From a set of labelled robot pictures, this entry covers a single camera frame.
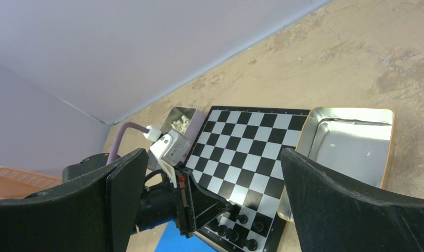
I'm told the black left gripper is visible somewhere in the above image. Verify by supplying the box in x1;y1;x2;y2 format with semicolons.
174;166;234;238

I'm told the black white chessboard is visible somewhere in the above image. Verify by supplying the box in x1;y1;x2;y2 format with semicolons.
186;106;309;251

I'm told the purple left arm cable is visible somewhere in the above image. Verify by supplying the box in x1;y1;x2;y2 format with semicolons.
106;122;150;166

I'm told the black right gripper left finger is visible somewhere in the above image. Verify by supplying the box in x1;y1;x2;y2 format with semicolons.
0;149;148;251

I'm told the blue mat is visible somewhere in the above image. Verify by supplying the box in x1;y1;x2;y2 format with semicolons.
155;221;216;252

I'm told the white chess pieces pile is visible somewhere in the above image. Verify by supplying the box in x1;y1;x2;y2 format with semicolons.
171;115;190;134

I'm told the black pawn second row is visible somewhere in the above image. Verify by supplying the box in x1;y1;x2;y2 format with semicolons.
251;221;265;233

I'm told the pink tin with white pieces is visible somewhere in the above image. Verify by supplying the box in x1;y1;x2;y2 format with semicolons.
161;106;206;142

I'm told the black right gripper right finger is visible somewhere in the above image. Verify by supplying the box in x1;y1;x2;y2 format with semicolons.
281;148;424;251

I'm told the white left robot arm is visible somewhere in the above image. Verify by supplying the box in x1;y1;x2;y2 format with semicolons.
42;149;233;250

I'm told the peach mesh file rack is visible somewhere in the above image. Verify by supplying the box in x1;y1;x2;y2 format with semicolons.
0;166;62;200

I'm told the yellow tin with black pieces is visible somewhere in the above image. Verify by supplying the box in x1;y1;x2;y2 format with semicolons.
277;107;396;223

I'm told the black chess piece corner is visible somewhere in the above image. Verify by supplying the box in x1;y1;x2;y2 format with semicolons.
244;239;258;251

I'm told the black chess queen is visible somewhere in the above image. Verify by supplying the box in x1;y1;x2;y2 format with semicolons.
208;219;219;232

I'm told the black chess knight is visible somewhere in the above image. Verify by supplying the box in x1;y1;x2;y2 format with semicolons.
225;228;240;243

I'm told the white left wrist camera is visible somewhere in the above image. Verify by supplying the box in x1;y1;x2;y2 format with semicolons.
143;125;195;188

